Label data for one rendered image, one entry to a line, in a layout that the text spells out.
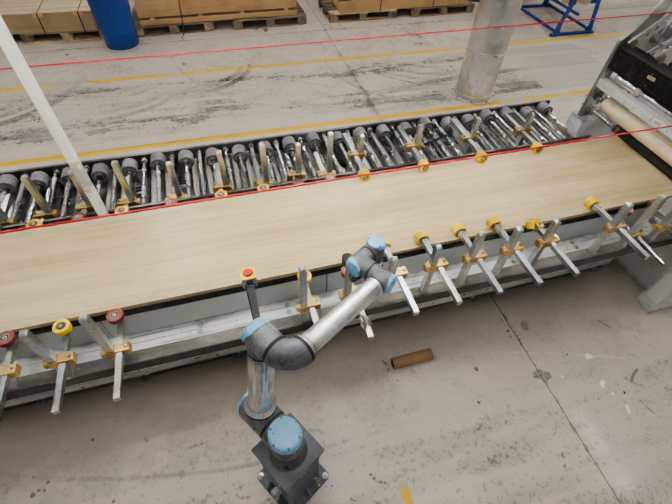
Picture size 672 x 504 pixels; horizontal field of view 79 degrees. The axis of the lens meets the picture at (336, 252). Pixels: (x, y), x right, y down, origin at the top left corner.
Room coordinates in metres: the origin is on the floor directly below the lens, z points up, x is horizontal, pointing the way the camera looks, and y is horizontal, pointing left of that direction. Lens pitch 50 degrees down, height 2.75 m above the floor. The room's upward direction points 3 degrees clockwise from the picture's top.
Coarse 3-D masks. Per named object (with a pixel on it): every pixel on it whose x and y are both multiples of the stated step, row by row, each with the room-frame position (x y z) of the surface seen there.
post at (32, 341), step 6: (24, 330) 0.81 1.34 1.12; (18, 336) 0.78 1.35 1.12; (24, 336) 0.79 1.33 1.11; (30, 336) 0.80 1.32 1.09; (36, 336) 0.82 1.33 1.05; (24, 342) 0.78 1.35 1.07; (30, 342) 0.79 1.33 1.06; (36, 342) 0.80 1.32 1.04; (42, 342) 0.82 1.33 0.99; (36, 348) 0.79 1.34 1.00; (42, 348) 0.79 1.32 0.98; (48, 348) 0.82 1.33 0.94; (42, 354) 0.78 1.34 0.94; (48, 354) 0.79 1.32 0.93; (54, 354) 0.82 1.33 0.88; (48, 360) 0.78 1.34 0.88; (54, 360) 0.79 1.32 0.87
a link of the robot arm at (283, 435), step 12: (276, 420) 0.57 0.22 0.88; (288, 420) 0.58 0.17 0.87; (264, 432) 0.53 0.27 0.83; (276, 432) 0.52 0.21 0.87; (288, 432) 0.53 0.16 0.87; (300, 432) 0.53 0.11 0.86; (276, 444) 0.47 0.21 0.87; (288, 444) 0.48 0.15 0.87; (300, 444) 0.49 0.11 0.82; (276, 456) 0.46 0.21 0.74; (288, 456) 0.45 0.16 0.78
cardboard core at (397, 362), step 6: (408, 354) 1.33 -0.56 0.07; (414, 354) 1.33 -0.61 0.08; (420, 354) 1.33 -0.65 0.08; (426, 354) 1.33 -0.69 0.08; (432, 354) 1.34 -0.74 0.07; (390, 360) 1.30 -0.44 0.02; (396, 360) 1.27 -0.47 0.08; (402, 360) 1.28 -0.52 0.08; (408, 360) 1.28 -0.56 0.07; (414, 360) 1.29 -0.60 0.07; (420, 360) 1.29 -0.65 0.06; (426, 360) 1.31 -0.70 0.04; (396, 366) 1.24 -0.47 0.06; (402, 366) 1.25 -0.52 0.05
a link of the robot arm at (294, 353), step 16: (368, 272) 1.07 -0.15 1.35; (384, 272) 1.06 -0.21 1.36; (368, 288) 0.97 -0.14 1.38; (384, 288) 1.00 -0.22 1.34; (352, 304) 0.88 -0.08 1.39; (368, 304) 0.91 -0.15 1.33; (320, 320) 0.79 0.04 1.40; (336, 320) 0.79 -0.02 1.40; (304, 336) 0.71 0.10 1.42; (320, 336) 0.72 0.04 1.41; (272, 352) 0.63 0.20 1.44; (288, 352) 0.63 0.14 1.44; (304, 352) 0.64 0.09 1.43; (288, 368) 0.59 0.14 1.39
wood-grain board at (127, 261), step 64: (320, 192) 2.07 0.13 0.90; (384, 192) 2.11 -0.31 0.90; (448, 192) 2.15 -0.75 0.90; (512, 192) 2.19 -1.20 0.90; (576, 192) 2.23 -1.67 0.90; (640, 192) 2.27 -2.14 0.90; (0, 256) 1.37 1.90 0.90; (64, 256) 1.39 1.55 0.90; (128, 256) 1.42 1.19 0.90; (192, 256) 1.45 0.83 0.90; (256, 256) 1.48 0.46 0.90; (320, 256) 1.51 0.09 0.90; (384, 256) 1.56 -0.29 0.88; (0, 320) 0.97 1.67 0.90
